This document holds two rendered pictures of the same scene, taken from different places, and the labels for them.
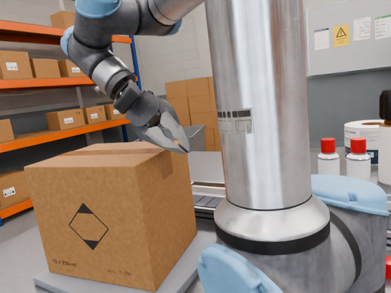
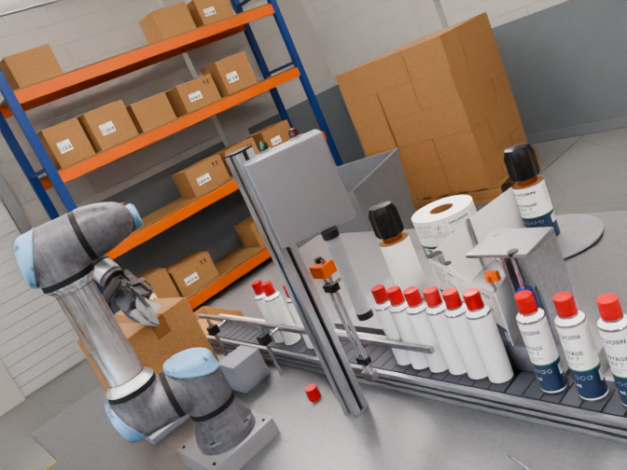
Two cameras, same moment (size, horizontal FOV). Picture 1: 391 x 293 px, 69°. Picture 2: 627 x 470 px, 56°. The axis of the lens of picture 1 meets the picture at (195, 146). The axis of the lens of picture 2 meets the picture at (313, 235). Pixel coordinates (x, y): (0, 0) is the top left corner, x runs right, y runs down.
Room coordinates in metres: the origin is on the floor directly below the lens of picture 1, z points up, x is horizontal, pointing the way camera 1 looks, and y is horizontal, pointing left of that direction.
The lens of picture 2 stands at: (-0.69, -1.05, 1.61)
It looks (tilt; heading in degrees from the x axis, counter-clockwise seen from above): 15 degrees down; 23
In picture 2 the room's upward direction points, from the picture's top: 24 degrees counter-clockwise
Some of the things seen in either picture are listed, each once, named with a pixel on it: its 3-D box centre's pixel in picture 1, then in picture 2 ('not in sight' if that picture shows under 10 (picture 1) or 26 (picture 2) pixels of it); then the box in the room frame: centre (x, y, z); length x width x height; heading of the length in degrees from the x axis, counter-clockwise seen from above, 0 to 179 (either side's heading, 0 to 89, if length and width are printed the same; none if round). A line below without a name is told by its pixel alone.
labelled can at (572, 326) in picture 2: not in sight; (578, 346); (0.27, -1.02, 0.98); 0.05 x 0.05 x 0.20
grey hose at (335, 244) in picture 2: not in sight; (347, 274); (0.40, -0.62, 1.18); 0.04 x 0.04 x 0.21
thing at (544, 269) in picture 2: not in sight; (526, 299); (0.43, -0.95, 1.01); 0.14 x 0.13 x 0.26; 59
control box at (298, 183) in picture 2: not in sight; (299, 187); (0.44, -0.58, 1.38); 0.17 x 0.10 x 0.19; 114
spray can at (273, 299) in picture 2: not in sight; (280, 312); (0.74, -0.24, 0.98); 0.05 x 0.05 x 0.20
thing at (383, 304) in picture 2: not in sight; (393, 324); (0.51, -0.63, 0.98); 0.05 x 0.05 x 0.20
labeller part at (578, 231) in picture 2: not in sight; (546, 240); (0.99, -1.00, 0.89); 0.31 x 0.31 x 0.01
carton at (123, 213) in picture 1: (119, 203); (150, 354); (0.68, 0.21, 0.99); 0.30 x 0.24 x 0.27; 67
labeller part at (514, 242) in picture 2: not in sight; (508, 241); (0.43, -0.95, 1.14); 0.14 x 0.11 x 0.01; 59
